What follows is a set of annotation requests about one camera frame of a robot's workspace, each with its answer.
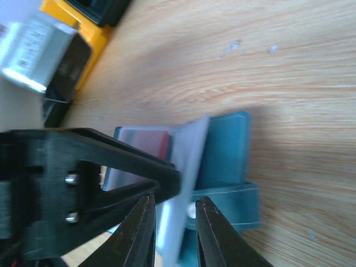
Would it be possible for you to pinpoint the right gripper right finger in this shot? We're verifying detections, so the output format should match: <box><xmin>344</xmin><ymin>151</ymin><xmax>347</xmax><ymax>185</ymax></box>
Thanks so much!
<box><xmin>196</xmin><ymin>196</ymin><xmax>272</xmax><ymax>267</ymax></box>

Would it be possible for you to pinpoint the yellow bin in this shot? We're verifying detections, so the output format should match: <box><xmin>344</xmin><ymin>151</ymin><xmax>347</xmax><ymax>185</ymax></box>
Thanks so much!
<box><xmin>40</xmin><ymin>0</ymin><xmax>113</xmax><ymax>90</ymax></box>

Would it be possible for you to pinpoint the teal card holder wallet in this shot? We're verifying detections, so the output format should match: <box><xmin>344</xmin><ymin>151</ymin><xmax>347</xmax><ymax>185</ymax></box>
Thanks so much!
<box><xmin>114</xmin><ymin>111</ymin><xmax>260</xmax><ymax>266</ymax></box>

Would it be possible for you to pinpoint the red white card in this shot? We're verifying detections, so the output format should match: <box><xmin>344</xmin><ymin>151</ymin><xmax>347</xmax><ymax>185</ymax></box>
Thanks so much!
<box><xmin>103</xmin><ymin>126</ymin><xmax>173</xmax><ymax>191</ymax></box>

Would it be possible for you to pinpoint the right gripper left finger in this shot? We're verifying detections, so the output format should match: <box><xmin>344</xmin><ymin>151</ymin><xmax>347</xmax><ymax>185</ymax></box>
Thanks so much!
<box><xmin>80</xmin><ymin>195</ymin><xmax>156</xmax><ymax>267</ymax></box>

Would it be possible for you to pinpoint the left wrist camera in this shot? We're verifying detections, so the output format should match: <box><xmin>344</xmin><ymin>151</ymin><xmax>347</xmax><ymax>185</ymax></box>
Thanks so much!
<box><xmin>1</xmin><ymin>11</ymin><xmax>89</xmax><ymax>103</ymax></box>

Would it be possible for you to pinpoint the black bin with red cards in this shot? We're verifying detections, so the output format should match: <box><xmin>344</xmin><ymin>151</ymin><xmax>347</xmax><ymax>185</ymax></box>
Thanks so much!
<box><xmin>42</xmin><ymin>100</ymin><xmax>71</xmax><ymax>128</ymax></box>

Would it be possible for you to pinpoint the black bin with blue cards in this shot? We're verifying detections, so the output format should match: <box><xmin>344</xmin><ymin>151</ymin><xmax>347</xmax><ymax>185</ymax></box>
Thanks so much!
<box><xmin>66</xmin><ymin>0</ymin><xmax>132</xmax><ymax>28</ymax></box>

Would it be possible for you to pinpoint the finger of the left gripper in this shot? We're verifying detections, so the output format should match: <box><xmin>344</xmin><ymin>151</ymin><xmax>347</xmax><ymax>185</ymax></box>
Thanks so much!
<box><xmin>1</xmin><ymin>128</ymin><xmax>180</xmax><ymax>260</ymax></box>

